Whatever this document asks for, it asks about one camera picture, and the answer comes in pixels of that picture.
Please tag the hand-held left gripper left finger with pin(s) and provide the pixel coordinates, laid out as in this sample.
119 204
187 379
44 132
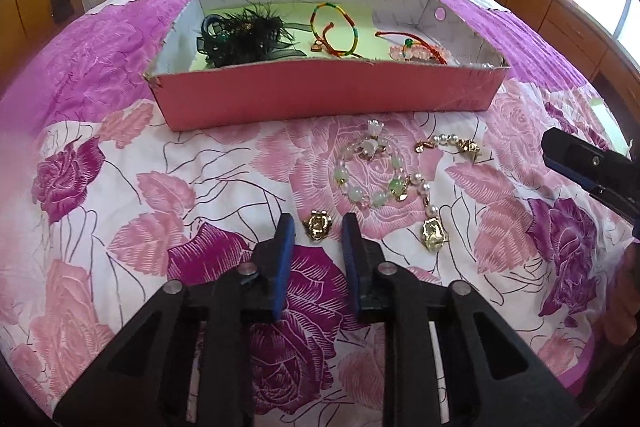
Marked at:
280 267

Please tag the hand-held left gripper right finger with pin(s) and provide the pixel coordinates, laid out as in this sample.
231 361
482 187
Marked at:
352 267

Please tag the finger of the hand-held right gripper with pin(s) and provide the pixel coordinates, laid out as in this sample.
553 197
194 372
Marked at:
585 162

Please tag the gold rose earring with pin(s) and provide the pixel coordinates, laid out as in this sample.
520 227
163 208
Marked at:
318 225

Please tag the pink cardboard box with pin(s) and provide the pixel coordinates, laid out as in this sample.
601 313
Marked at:
325 97

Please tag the pink hair comb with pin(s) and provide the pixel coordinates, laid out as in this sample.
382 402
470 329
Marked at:
422 53

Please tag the black feather hair clip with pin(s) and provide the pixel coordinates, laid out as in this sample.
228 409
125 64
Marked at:
250 37

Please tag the person's right forearm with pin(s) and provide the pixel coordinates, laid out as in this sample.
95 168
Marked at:
622 302

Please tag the small green paper piece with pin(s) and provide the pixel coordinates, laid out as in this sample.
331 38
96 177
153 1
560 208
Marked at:
599 103

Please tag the wooden low cabinet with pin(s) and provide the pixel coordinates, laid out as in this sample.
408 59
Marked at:
550 7

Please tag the green paper sheet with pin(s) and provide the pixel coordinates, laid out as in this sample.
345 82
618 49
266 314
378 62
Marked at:
300 32

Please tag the black hanging bag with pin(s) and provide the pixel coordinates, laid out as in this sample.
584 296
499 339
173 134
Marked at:
63 9

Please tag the wooden wardrobe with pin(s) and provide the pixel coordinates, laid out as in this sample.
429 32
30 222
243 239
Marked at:
30 7

